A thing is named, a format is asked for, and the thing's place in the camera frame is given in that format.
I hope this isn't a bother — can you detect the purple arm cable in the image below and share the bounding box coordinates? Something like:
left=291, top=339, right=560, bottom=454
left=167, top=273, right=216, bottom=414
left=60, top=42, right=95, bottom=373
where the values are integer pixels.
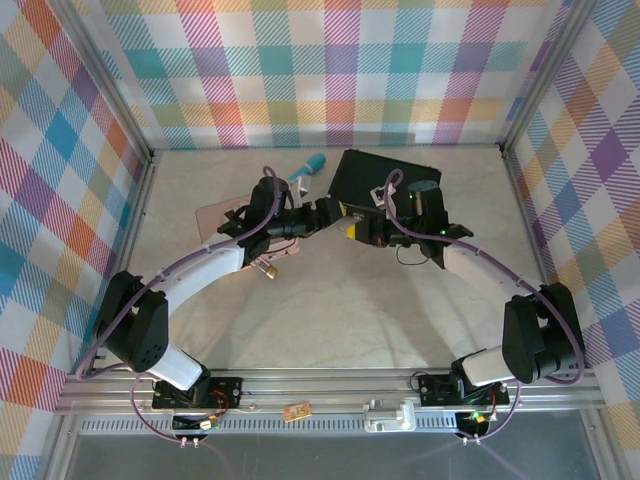
left=384, top=168, right=587, bottom=445
left=74, top=165, right=294, bottom=444

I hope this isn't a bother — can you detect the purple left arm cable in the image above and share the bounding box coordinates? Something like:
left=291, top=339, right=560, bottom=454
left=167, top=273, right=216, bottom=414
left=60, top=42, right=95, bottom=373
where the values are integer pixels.
left=74, top=165, right=294, bottom=444

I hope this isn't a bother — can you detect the white plastic bracket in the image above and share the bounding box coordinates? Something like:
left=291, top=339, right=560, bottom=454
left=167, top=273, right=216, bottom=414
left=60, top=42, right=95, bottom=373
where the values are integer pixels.
left=362, top=398, right=416, bottom=433

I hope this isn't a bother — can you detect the teal cylindrical tube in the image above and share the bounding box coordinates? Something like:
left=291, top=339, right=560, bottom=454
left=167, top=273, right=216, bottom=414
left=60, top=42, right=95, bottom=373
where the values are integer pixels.
left=288, top=153, right=326, bottom=181

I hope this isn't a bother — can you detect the black carrying case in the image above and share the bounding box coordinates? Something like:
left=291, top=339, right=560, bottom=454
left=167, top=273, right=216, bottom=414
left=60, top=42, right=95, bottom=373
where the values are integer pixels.
left=327, top=148, right=444, bottom=212

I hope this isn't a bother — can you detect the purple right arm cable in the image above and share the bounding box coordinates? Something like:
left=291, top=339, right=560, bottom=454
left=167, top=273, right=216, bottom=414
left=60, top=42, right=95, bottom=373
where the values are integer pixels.
left=384, top=168, right=587, bottom=445

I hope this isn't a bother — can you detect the plaid fabric backdrop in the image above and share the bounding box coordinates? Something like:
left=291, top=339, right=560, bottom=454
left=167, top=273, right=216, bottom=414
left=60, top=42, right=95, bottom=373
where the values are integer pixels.
left=69, top=0, right=584, bottom=150
left=0, top=0, right=149, bottom=480
left=507, top=0, right=640, bottom=480

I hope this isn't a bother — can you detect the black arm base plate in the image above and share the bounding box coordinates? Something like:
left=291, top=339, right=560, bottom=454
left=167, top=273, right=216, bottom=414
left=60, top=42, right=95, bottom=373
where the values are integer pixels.
left=151, top=375, right=245, bottom=412
left=417, top=373, right=511, bottom=407

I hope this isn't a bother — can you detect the aluminium corner post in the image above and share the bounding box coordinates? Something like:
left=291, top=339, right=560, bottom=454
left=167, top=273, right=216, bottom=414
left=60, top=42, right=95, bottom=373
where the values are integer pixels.
left=52, top=0, right=160, bottom=164
left=497, top=0, right=601, bottom=159

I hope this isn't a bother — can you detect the wide aluminium frame rail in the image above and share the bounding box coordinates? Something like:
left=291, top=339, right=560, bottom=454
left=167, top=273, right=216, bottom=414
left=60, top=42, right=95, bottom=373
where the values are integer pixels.
left=53, top=368, right=604, bottom=416

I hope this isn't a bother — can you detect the aluminium side rail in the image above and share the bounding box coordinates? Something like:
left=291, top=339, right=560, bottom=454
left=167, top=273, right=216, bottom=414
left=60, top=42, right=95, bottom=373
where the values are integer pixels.
left=82, top=149, right=161, bottom=376
left=499, top=147, right=581, bottom=374

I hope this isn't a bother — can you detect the perforated metal strip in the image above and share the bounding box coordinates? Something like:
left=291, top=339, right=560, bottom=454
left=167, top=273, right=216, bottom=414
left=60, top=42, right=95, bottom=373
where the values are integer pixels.
left=74, top=417, right=596, bottom=437

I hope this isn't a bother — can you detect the black connector board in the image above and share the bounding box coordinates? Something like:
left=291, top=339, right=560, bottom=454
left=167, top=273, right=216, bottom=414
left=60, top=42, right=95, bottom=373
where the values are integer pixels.
left=171, top=412, right=222, bottom=434
left=455, top=409, right=496, bottom=437

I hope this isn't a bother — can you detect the pink tin box cartoon print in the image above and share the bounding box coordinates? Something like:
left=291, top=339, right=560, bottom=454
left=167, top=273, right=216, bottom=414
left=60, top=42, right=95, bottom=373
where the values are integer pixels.
left=195, top=197, right=301, bottom=274

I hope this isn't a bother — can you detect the thin black cable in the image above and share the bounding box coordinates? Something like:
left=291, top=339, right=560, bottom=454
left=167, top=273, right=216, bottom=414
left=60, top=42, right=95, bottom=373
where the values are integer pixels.
left=395, top=244, right=427, bottom=268

